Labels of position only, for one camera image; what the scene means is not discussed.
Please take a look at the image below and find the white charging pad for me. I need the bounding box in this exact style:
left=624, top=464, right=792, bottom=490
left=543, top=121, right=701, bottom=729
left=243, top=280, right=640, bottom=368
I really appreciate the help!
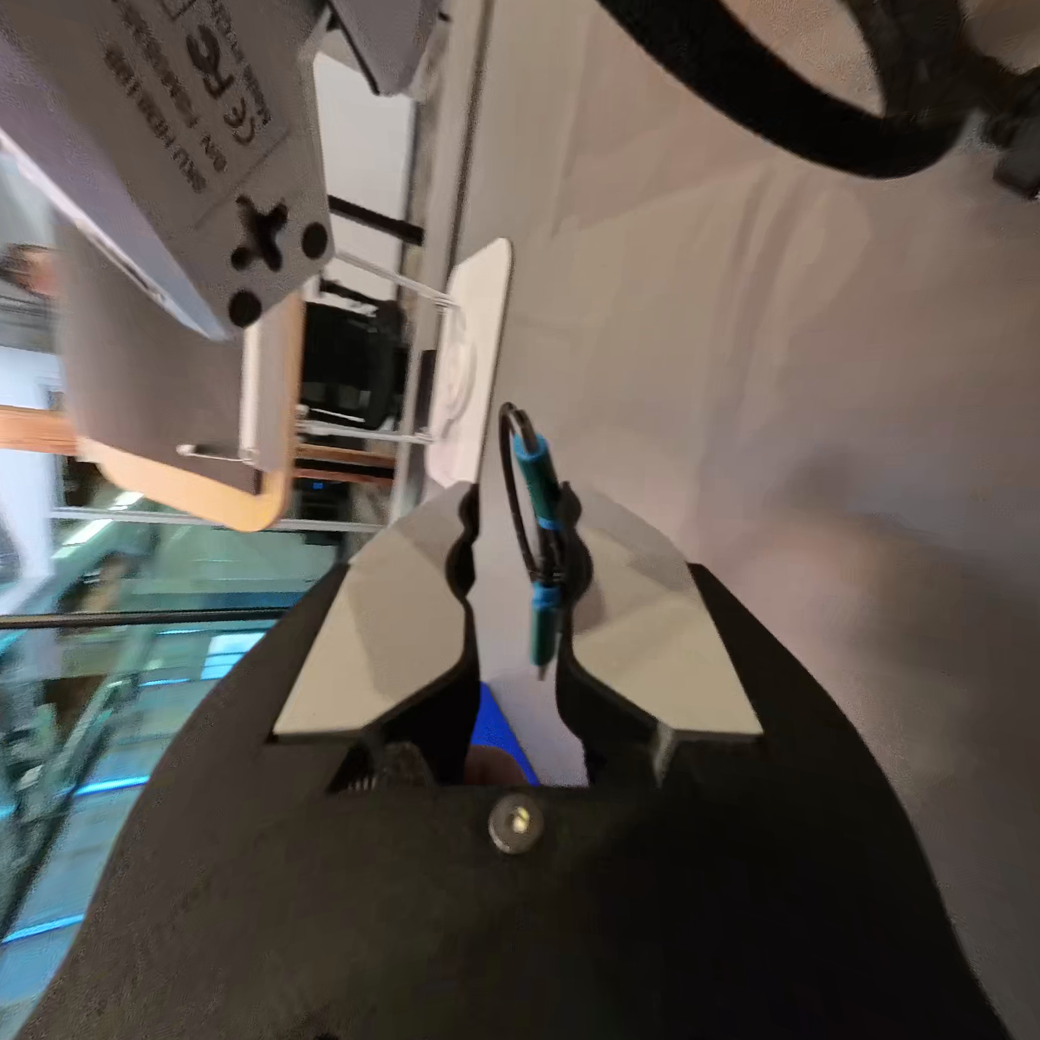
left=424, top=238, right=515, bottom=489

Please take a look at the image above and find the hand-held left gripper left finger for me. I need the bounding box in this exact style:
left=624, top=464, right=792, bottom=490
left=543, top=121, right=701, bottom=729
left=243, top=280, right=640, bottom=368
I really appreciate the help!
left=270, top=481, right=482, bottom=786

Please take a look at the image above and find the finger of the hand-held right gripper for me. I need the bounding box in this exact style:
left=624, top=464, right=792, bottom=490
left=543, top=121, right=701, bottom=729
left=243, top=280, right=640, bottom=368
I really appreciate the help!
left=325, top=0, right=453, bottom=98

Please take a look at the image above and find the black metal rail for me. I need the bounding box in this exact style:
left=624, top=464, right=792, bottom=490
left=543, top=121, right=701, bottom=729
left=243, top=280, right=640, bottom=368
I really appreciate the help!
left=0, top=608, right=281, bottom=633

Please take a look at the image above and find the blue flat object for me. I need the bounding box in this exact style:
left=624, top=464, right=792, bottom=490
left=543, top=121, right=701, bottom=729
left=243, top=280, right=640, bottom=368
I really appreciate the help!
left=478, top=682, right=539, bottom=787

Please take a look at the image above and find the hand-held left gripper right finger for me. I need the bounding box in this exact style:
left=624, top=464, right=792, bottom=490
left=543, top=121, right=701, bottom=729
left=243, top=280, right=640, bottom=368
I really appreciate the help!
left=555, top=482, right=765, bottom=788

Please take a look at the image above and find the black cable with teal plugs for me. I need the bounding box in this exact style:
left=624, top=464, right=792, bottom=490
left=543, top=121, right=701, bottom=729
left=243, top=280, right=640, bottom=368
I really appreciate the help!
left=498, top=401, right=571, bottom=685

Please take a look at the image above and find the grey usb hub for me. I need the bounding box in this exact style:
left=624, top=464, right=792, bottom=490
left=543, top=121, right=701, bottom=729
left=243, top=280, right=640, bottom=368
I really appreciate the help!
left=0, top=0, right=336, bottom=344

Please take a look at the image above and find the black braided cable silver plug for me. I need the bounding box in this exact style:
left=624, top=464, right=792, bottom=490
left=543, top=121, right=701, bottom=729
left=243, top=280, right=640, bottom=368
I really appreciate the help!
left=600, top=0, right=1040, bottom=202

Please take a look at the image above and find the black office chair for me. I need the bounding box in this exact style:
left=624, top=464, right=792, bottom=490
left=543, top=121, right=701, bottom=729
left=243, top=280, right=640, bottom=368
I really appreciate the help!
left=299, top=301, right=407, bottom=432

